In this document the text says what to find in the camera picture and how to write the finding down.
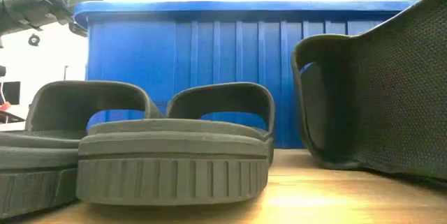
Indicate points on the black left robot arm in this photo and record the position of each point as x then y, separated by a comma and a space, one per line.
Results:
17, 11

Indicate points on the blue plastic bin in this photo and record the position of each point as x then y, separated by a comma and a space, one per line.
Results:
227, 53

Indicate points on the black computer monitor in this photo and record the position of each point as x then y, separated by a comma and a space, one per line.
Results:
11, 92

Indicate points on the round black wall fixture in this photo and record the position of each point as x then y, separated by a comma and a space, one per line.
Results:
34, 39

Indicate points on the small red object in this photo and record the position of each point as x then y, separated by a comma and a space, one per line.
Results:
5, 106

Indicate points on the black slide sandal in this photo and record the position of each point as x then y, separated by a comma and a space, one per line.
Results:
35, 157
401, 105
171, 178

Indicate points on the thin dark pole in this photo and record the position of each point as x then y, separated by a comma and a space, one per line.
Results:
65, 72

